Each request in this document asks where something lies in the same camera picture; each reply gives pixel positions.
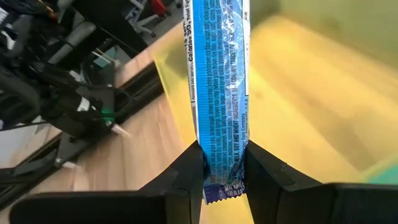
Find white office chair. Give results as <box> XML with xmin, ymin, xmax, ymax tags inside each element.
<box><xmin>124</xmin><ymin>0</ymin><xmax>184</xmax><ymax>38</ymax></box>

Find black metal rig frame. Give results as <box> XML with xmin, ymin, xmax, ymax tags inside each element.
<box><xmin>0</xmin><ymin>62</ymin><xmax>165</xmax><ymax>212</ymax></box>

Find grey office chair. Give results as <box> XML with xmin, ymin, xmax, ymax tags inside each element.
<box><xmin>46</xmin><ymin>21</ymin><xmax>97</xmax><ymax>65</ymax></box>

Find teal plastic bin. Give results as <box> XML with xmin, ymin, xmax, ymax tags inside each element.
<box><xmin>357</xmin><ymin>152</ymin><xmax>398</xmax><ymax>187</ymax></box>

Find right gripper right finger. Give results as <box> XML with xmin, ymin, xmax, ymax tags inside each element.
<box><xmin>244</xmin><ymin>139</ymin><xmax>398</xmax><ymax>224</ymax></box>

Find oatmeal raisin granola bar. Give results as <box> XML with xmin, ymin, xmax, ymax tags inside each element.
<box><xmin>182</xmin><ymin>0</ymin><xmax>251</xmax><ymax>205</ymax></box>

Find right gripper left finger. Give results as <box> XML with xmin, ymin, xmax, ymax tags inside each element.
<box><xmin>9</xmin><ymin>139</ymin><xmax>206</xmax><ymax>224</ymax></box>

